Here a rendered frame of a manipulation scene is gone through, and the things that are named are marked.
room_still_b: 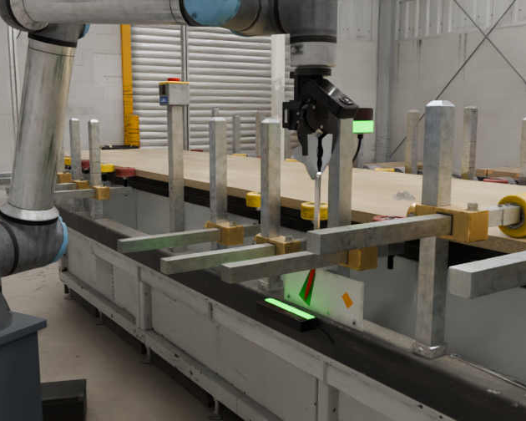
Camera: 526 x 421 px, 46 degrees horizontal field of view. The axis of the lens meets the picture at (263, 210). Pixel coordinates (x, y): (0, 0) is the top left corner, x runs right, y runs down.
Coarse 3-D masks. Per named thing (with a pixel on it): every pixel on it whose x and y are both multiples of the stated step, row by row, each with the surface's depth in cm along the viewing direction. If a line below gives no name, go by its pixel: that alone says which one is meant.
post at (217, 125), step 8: (216, 120) 163; (224, 120) 164; (216, 128) 163; (224, 128) 165; (216, 136) 164; (224, 136) 165; (216, 144) 164; (224, 144) 165; (216, 152) 164; (224, 152) 166; (216, 160) 165; (224, 160) 166; (216, 168) 165; (224, 168) 166; (216, 176) 165; (224, 176) 167; (216, 184) 166; (224, 184) 167; (216, 192) 166; (224, 192) 167; (216, 200) 166; (224, 200) 168; (216, 208) 167; (224, 208) 168; (216, 216) 167; (224, 216) 168; (216, 248) 168; (224, 248) 170
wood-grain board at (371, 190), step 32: (128, 160) 300; (160, 160) 300; (192, 160) 300; (256, 160) 300; (288, 192) 178; (352, 192) 178; (384, 192) 178; (416, 192) 178; (480, 192) 178; (512, 192) 178
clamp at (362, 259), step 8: (368, 248) 121; (376, 248) 122; (352, 256) 121; (360, 256) 120; (368, 256) 121; (376, 256) 122; (344, 264) 124; (352, 264) 121; (360, 264) 120; (368, 264) 121; (376, 264) 122
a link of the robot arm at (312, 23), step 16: (288, 0) 114; (304, 0) 112; (320, 0) 112; (336, 0) 115; (288, 16) 115; (304, 16) 113; (320, 16) 112; (336, 16) 115; (288, 32) 118; (304, 32) 113; (320, 32) 113; (336, 32) 116
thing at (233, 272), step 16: (272, 256) 115; (288, 256) 115; (304, 256) 116; (320, 256) 119; (336, 256) 121; (224, 272) 109; (240, 272) 109; (256, 272) 111; (272, 272) 113; (288, 272) 115
